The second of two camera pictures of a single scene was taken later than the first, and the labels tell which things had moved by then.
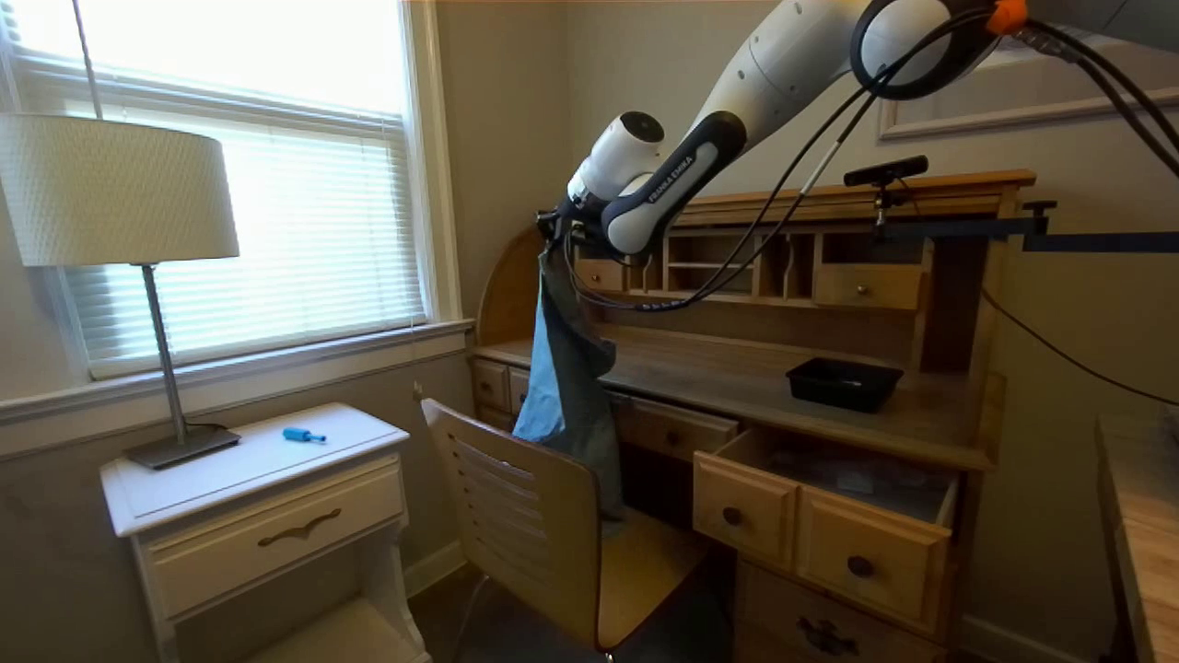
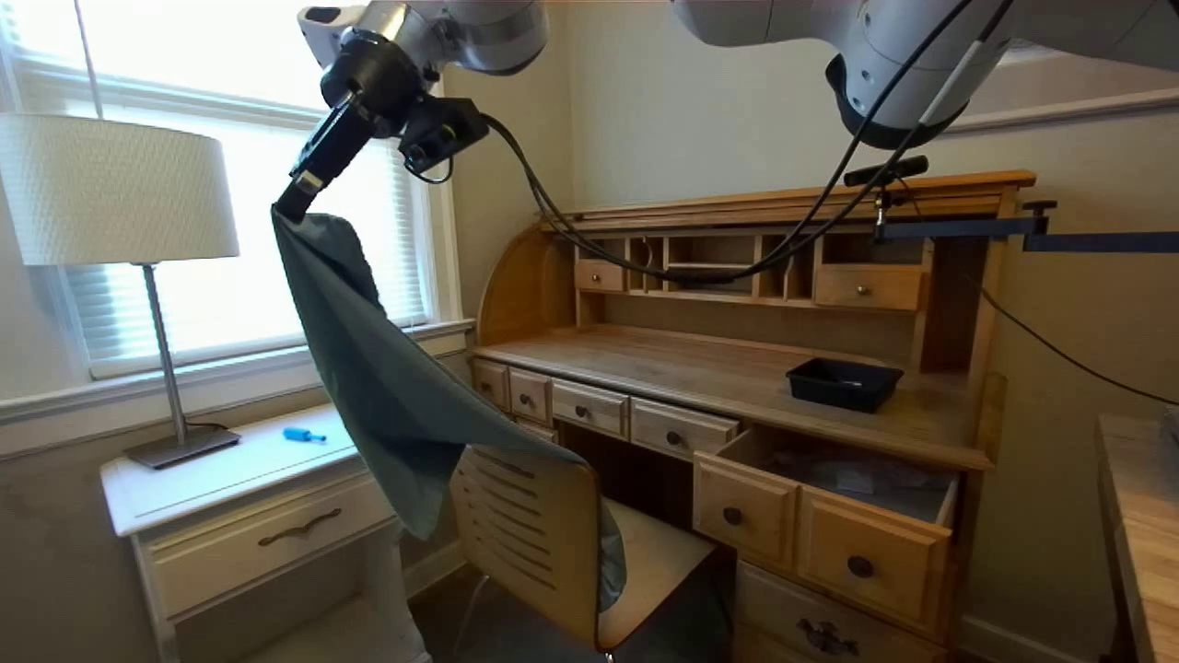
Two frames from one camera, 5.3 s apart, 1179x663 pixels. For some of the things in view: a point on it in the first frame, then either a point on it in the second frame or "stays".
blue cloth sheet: [567, 359] to [407, 404]
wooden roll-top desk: [803, 383] stays
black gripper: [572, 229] to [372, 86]
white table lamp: [122, 193] stays
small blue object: [304, 437] stays
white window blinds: [314, 117] stays
